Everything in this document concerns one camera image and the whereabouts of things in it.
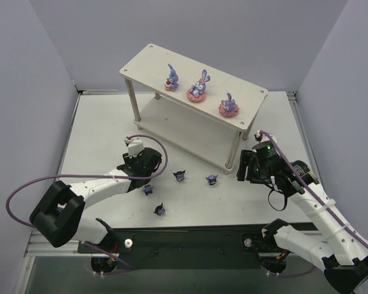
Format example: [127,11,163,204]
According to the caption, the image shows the purple bunny with red cake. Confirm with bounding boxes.
[164,64,179,92]

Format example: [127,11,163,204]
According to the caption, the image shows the large bunny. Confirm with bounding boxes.
[186,69,210,103]

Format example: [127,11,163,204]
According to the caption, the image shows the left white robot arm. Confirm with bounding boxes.
[29,148,162,247]

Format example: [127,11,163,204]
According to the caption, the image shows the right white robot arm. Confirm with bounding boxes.
[237,141,368,293]

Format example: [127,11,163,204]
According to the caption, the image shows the light wooden two-tier shelf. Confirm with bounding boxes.
[120,43,268,174]

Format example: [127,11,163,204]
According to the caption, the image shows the purple imp figure left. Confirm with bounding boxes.
[142,184,154,195]

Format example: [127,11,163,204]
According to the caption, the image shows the black-headed figure purple bow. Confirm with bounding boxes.
[173,170,186,182]

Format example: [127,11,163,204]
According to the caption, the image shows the black imp figure front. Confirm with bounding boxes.
[153,203,166,216]

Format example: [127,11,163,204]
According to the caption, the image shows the purple-headed figure black bow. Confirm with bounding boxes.
[205,175,218,186]

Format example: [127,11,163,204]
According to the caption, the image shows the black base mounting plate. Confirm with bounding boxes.
[76,225,298,270]

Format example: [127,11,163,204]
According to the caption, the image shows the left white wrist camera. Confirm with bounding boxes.
[124,137,144,158]

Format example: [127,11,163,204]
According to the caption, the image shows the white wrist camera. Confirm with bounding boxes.
[254,130,278,143]
[124,137,144,158]

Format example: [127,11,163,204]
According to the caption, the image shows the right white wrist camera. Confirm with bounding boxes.
[254,130,278,143]

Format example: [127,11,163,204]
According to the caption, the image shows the black loop cable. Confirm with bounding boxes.
[267,186,289,212]

